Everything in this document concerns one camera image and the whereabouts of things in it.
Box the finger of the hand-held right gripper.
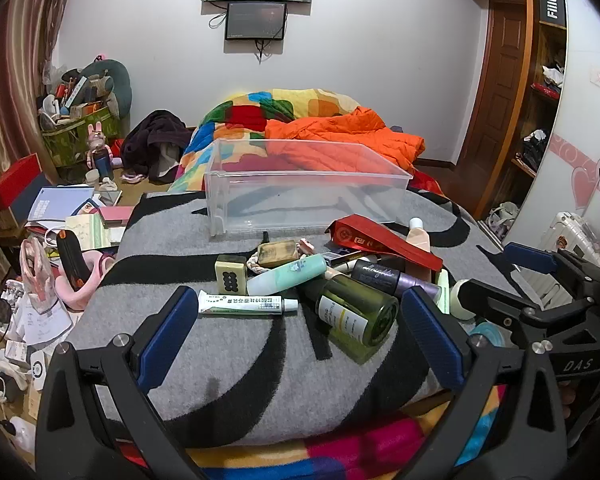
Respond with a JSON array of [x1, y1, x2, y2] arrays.
[[502, 242, 600, 302], [459, 279, 597, 350]]

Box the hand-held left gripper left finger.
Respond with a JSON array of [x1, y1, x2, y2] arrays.
[[34, 286, 206, 480]]

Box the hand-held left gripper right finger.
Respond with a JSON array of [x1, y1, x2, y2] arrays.
[[399, 286, 569, 480]]

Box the white tape roll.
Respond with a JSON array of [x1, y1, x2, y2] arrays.
[[450, 278, 486, 322]]

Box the pale green tube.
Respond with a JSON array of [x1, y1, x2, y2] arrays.
[[436, 268, 454, 316]]

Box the white ointment tube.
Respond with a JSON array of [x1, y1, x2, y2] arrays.
[[197, 290, 299, 317]]

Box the purple black spray bottle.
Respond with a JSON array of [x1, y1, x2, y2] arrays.
[[351, 258, 441, 301]]

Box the dark green glass bottle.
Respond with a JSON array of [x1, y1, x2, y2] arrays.
[[300, 269, 400, 365]]

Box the beige cosmetic bottle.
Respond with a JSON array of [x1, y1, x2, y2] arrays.
[[406, 217, 432, 281]]

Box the red paper packet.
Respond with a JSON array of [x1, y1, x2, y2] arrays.
[[326, 214, 444, 273]]

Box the mint green tube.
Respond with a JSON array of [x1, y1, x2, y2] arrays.
[[246, 253, 328, 297]]

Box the brown soap block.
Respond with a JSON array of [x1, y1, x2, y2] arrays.
[[257, 240, 300, 268]]

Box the clear plastic bin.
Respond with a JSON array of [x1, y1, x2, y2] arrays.
[[203, 137, 414, 237]]

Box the teal tape roll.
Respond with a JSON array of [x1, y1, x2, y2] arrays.
[[467, 321, 507, 348]]

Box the white shoes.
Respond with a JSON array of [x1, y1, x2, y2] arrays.
[[485, 202, 521, 241]]

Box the grey black blanket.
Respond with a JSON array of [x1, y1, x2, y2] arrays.
[[67, 187, 531, 448]]

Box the cream mahjong tile block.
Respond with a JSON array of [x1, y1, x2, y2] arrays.
[[215, 254, 248, 296]]

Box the pink plastic item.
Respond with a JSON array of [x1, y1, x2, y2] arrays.
[[55, 252, 118, 311]]

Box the black bag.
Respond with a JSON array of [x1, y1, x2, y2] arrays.
[[522, 130, 549, 171]]

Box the black gold cosmetic tube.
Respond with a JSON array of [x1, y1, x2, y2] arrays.
[[325, 251, 381, 274]]

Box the cream green notepad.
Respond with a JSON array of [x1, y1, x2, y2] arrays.
[[65, 214, 126, 251]]

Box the loose white papers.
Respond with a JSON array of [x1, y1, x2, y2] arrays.
[[10, 280, 76, 346]]

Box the pink book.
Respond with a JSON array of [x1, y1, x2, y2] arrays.
[[97, 205, 136, 226]]

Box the white round gadget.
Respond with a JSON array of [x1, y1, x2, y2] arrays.
[[27, 342, 73, 391]]

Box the white wardrobe door with hearts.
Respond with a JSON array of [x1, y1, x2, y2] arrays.
[[500, 0, 600, 261]]

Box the pink bag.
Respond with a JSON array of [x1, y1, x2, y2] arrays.
[[20, 237, 63, 311]]

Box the wooden shelf unit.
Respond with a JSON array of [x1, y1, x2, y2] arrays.
[[435, 0, 569, 182]]

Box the brown wooden door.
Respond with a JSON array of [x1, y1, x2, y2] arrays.
[[457, 0, 536, 216]]

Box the stack of white papers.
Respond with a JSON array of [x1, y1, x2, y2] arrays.
[[25, 186, 96, 234]]

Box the dark clothes pile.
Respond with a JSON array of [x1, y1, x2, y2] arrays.
[[120, 109, 196, 185]]

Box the red box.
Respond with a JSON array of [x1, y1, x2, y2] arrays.
[[0, 153, 43, 212]]

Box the green fabric basket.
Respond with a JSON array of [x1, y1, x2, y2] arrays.
[[41, 105, 123, 169]]

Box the orange down jacket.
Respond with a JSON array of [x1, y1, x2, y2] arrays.
[[265, 106, 427, 174]]

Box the grey neck pillow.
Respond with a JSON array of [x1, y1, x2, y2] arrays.
[[80, 59, 134, 121]]

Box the black box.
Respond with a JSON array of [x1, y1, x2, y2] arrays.
[[536, 0, 568, 29]]

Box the pile of boxes and bottles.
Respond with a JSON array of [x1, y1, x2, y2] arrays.
[[36, 62, 121, 126]]

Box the striped pink curtain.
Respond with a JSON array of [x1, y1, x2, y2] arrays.
[[0, 0, 89, 243]]

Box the small black wall monitor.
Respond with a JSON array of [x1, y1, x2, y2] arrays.
[[224, 2, 287, 41]]

